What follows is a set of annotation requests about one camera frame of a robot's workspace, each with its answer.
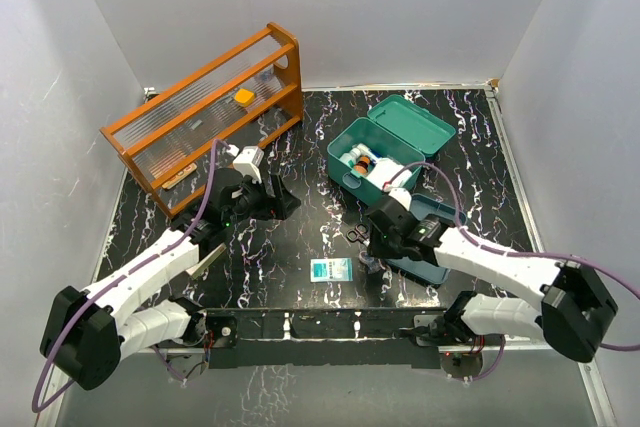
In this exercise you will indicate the teal medicine box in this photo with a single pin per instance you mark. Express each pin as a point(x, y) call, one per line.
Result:
point(395, 128)

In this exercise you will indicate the brown medicine bottle orange cap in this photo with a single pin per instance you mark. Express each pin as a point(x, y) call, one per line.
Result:
point(363, 165)

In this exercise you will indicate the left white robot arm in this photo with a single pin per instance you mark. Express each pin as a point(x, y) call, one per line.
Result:
point(130, 287)

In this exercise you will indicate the orange wooden shelf rack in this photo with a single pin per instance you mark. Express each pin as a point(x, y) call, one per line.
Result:
point(176, 127)

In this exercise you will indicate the small tape roll bag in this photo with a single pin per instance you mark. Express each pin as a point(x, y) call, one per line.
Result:
point(371, 264)

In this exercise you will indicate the blue-grey divider tray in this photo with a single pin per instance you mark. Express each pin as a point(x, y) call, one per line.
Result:
point(423, 271)

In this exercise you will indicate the white teal bottle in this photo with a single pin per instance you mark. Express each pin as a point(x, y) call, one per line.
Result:
point(352, 156)

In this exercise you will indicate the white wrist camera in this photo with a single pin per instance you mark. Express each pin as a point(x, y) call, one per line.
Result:
point(401, 195)
point(246, 162)

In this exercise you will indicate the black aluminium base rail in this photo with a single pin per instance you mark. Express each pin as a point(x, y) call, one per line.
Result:
point(233, 338)

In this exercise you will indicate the black handled scissors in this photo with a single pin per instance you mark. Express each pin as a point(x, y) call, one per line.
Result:
point(358, 234)

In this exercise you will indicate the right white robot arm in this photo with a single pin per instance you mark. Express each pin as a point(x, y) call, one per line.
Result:
point(564, 303)

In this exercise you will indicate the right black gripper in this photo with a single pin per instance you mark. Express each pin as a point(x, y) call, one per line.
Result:
point(376, 250)

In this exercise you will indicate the teal white sachet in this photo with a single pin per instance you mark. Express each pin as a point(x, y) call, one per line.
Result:
point(331, 270)

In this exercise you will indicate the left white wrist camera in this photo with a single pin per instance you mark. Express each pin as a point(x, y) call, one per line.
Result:
point(246, 162)

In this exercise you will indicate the cream medicine carton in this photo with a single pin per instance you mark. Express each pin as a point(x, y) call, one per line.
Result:
point(200, 268)

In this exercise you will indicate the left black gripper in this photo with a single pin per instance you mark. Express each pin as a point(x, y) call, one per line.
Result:
point(280, 207)

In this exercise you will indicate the white gauze packet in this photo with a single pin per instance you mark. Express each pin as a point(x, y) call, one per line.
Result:
point(385, 169)

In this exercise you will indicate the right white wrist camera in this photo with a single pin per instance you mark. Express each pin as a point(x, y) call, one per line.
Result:
point(401, 195)

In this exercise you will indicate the yellow-orange small block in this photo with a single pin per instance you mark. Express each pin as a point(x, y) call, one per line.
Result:
point(244, 97)

